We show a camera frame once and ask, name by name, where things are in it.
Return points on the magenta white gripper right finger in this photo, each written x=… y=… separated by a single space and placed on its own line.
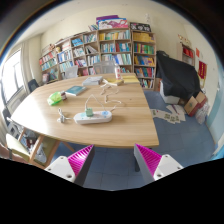
x=152 y=165

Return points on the grey book stack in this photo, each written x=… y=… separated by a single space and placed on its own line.
x=92 y=80

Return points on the window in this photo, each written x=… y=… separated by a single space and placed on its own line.
x=12 y=76

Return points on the green white charger plug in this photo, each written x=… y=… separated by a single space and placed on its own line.
x=89 y=112

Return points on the black cloth covered furniture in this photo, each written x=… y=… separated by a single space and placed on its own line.
x=179 y=78

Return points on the small wall shelf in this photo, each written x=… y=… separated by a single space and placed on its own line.
x=185 y=54

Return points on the grey office chair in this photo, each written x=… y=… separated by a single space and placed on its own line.
x=104 y=67

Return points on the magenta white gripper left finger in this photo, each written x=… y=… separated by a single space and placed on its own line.
x=75 y=167

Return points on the colourful boxes atop shelf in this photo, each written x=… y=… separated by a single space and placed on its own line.
x=109 y=22

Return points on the wooden bookshelf with books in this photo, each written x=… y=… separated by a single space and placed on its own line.
x=133 y=50

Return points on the wooden chair green cushion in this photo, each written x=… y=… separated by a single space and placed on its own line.
x=32 y=149

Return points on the yellow book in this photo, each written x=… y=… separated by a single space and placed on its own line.
x=130 y=79

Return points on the cardboard box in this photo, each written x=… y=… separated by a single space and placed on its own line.
x=195 y=103

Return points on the red wall hanging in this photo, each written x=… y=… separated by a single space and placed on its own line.
x=202 y=69

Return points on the green plastic bag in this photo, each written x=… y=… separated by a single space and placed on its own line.
x=54 y=98

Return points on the white carton on table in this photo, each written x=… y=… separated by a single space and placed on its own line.
x=117 y=72

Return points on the small dark jar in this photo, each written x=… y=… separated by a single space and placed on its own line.
x=63 y=95

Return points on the papers on floor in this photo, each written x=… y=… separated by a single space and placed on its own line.
x=175 y=114

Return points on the teal book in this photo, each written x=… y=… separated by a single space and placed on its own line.
x=75 y=90

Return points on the white power strip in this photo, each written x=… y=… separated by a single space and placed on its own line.
x=97 y=117

